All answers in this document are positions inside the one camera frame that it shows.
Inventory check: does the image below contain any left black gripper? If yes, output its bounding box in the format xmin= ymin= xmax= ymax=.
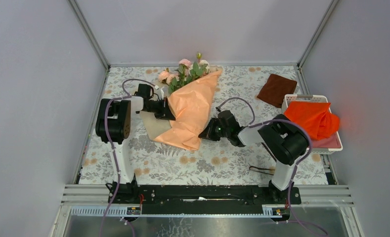
xmin=142 ymin=97 xmax=174 ymax=120

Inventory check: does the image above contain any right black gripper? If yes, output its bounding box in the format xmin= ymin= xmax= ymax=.
xmin=199 ymin=118 xmax=230 ymax=142

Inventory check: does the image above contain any peach wrapping paper sheet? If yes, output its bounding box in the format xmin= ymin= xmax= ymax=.
xmin=140 ymin=66 xmax=223 ymax=151

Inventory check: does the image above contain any pale pink fake flower stem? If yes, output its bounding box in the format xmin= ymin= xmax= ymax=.
xmin=158 ymin=68 xmax=181 ymax=94

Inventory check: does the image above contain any large pink fake rose stem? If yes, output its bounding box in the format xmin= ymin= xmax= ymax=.
xmin=177 ymin=59 xmax=196 ymax=85

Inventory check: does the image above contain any pink fake rose spray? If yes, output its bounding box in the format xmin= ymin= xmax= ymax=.
xmin=193 ymin=59 xmax=210 ymax=78

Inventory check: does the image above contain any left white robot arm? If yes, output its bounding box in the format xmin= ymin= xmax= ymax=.
xmin=95 ymin=83 xmax=175 ymax=203

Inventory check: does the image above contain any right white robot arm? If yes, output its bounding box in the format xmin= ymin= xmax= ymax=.
xmin=198 ymin=110 xmax=312 ymax=203

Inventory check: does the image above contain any brown towel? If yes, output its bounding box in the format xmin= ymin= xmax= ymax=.
xmin=257 ymin=74 xmax=297 ymax=108

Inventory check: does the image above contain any white plastic basket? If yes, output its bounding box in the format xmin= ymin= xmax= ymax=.
xmin=281 ymin=94 xmax=343 ymax=155

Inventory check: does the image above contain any orange cloth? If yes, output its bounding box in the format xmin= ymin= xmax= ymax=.
xmin=284 ymin=101 xmax=340 ymax=141

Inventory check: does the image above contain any pink cloth in basket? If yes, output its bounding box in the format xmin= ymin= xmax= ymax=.
xmin=311 ymin=132 xmax=341 ymax=149

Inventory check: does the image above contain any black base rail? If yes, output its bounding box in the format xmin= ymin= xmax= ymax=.
xmin=106 ymin=182 xmax=302 ymax=215

